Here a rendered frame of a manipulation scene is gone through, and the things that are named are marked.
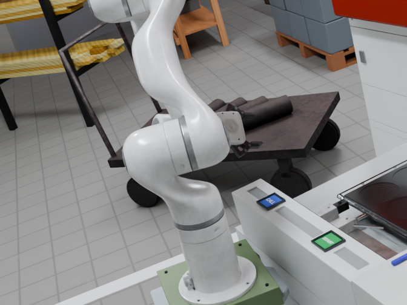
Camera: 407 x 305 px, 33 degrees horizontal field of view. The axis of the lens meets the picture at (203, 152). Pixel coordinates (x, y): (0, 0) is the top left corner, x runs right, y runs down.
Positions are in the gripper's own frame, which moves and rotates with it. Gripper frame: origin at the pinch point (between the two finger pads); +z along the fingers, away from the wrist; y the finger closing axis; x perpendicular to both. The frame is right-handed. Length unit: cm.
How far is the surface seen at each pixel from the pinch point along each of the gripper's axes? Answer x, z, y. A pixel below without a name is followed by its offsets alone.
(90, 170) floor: 275, 41, 101
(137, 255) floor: 173, 26, 10
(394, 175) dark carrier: -27.7, 21.2, -26.1
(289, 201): -20.6, -8.4, -29.5
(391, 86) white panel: -17.8, 40.3, 7.0
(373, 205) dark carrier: -29.8, 9.5, -34.6
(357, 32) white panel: -17.0, 34.2, 25.9
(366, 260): -47, -11, -52
